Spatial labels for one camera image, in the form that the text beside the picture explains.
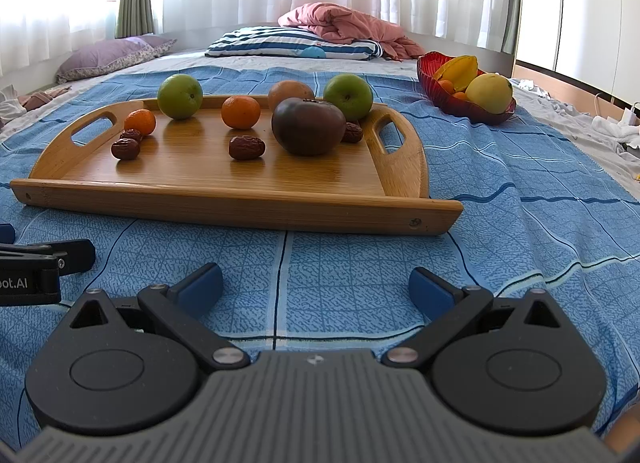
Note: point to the small orange kumquat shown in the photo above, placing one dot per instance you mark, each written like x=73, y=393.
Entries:
x=459, y=95
x=446, y=85

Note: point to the yellow mango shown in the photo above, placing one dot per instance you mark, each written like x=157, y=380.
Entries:
x=490, y=92

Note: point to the blue white striped pillow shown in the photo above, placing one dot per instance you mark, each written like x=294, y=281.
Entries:
x=290, y=45

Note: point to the orange tangerine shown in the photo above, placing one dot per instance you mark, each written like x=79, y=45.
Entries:
x=140, y=121
x=241, y=112

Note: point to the green apple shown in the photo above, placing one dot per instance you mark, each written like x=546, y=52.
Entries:
x=180, y=95
x=348, y=95

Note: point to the dark brown tomato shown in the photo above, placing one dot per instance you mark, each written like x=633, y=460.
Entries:
x=307, y=125

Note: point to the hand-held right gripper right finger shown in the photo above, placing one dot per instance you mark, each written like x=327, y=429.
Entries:
x=435, y=290

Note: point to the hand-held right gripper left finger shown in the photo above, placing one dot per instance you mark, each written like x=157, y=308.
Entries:
x=200, y=288

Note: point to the pink quilt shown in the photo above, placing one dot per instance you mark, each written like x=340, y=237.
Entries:
x=345, y=23

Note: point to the red glass bowl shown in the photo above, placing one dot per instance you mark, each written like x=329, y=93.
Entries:
x=430, y=78

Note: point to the pink clothes pile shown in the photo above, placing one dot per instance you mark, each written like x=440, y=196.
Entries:
x=20, y=103

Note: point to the dull brown orange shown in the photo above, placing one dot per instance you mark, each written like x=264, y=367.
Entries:
x=287, y=92

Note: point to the blue checkered blanket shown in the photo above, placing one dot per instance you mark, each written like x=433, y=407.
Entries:
x=500, y=243

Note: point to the purple pillow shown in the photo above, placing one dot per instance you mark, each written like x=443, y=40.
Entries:
x=110, y=55

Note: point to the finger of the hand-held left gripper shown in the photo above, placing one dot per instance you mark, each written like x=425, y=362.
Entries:
x=70, y=254
x=6, y=233

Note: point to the white wardrobe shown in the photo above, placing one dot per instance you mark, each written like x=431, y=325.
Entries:
x=575, y=8

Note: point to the white clothes pile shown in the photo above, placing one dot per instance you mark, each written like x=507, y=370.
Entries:
x=615, y=130

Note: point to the white crumpled cloth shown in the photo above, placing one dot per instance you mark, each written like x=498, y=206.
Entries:
x=537, y=90

